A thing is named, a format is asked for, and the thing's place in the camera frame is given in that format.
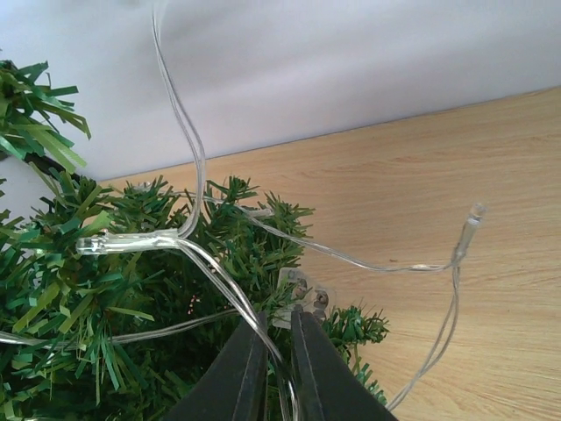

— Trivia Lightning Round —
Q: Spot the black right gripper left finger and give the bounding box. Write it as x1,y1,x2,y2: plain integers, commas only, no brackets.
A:
164,321,268,421

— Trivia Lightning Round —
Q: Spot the small green christmas tree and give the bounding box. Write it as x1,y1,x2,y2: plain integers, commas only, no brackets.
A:
1,61,387,420

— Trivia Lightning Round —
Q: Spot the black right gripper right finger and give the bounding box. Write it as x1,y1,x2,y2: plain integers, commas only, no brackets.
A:
291,309,396,421

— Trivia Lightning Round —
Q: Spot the clear plastic battery box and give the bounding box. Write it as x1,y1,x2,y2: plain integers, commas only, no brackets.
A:
273,268,337,329

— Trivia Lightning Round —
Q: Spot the clear fairy light string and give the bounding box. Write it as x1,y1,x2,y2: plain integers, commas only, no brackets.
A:
0,0,490,421

